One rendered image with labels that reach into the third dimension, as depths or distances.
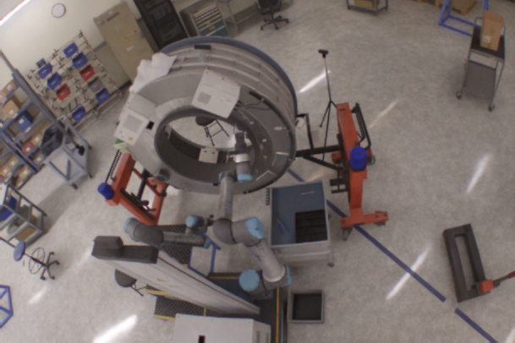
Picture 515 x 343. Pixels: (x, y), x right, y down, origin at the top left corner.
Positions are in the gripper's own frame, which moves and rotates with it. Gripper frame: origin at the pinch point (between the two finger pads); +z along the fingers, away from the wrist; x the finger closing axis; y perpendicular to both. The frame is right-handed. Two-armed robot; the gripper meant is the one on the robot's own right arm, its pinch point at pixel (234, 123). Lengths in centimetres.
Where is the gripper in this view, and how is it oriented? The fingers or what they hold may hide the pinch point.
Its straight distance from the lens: 175.3
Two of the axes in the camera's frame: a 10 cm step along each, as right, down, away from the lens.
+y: 9.2, -0.9, 3.7
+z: -1.3, -9.9, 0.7
